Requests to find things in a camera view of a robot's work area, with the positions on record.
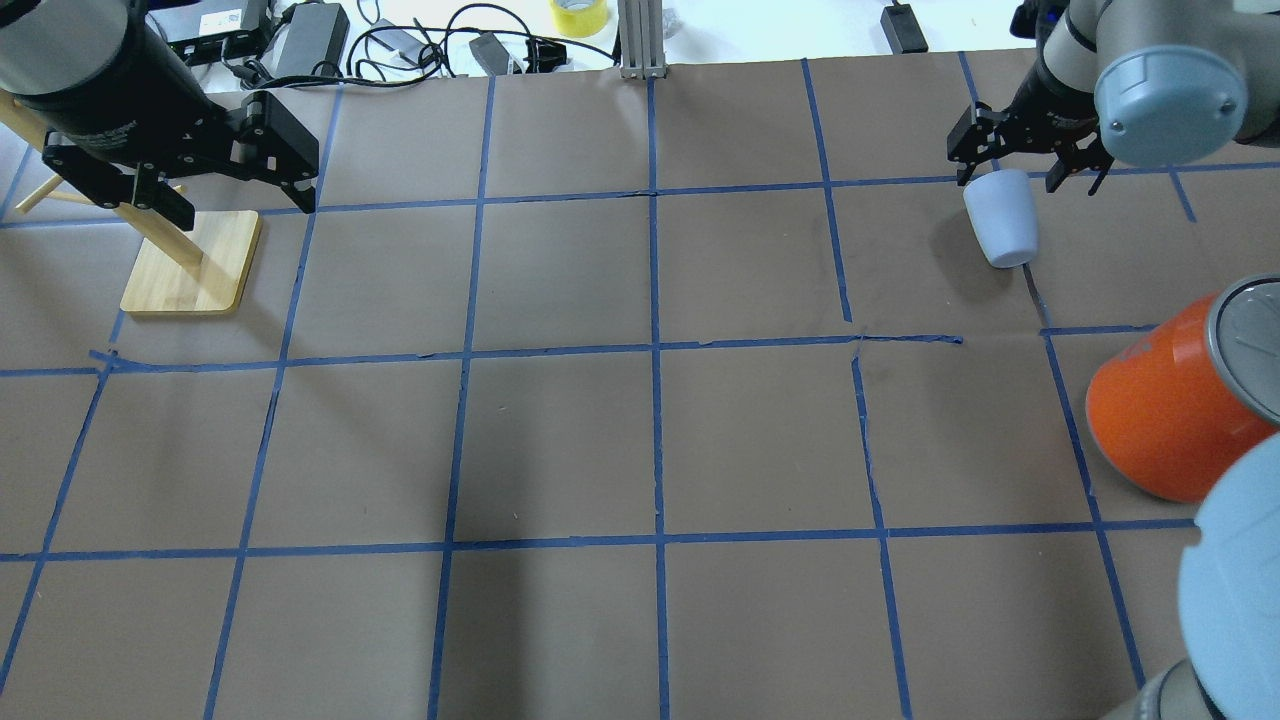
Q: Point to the black power adapter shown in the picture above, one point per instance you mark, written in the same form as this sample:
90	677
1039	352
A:
314	35

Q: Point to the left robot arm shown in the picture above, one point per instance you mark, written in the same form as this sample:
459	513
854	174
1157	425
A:
71	62

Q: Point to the black box behind table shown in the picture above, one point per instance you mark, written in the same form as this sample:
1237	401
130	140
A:
203	32

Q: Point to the yellow tape roll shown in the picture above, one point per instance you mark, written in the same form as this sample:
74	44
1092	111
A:
579	18

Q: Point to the wooden cup stand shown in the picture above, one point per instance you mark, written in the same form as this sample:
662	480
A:
200	272

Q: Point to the small black power brick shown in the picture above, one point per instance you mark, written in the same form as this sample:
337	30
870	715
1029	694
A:
902	29

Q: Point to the white plastic cup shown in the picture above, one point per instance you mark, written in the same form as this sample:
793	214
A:
1002	211

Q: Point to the orange can with grey lid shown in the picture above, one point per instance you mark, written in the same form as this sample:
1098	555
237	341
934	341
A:
1176	409

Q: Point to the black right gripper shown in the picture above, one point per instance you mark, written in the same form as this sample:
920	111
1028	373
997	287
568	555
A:
1050	108

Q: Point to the aluminium frame post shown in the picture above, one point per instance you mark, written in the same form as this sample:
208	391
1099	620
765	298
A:
640	34

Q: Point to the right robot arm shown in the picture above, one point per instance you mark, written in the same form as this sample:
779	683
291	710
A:
1174	81

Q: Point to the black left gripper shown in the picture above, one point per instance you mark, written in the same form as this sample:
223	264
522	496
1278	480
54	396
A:
128	98

